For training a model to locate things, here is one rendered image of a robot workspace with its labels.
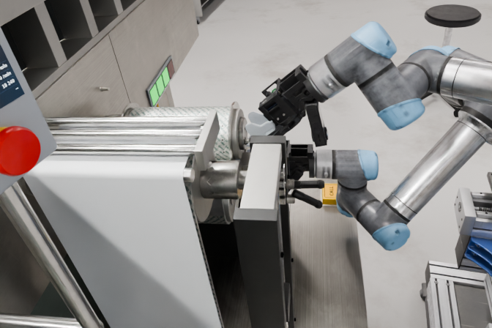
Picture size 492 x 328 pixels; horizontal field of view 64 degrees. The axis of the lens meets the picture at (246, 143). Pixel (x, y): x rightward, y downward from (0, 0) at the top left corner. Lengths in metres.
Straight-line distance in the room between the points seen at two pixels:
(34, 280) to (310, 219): 0.71
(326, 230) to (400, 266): 1.14
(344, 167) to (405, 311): 1.22
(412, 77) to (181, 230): 0.49
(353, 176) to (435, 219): 1.54
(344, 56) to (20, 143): 0.59
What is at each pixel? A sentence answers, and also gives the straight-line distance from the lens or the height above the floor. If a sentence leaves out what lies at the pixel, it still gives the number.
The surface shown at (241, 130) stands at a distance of 0.86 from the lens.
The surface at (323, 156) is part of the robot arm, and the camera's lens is 0.99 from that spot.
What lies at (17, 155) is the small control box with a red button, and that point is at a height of 1.64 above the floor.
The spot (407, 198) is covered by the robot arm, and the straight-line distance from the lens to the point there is 0.98.
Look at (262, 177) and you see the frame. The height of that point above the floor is 1.44.
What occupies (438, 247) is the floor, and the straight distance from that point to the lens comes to 2.37.
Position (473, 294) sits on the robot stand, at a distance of 1.98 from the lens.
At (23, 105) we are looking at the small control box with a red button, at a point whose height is 1.65.
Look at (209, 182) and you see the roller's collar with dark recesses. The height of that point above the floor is 1.35.
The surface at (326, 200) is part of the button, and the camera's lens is 1.20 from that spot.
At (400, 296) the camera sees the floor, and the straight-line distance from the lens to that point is 2.14.
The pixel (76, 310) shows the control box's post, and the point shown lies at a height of 1.46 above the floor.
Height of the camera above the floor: 1.76
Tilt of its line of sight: 36 degrees down
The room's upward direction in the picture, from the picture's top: 7 degrees counter-clockwise
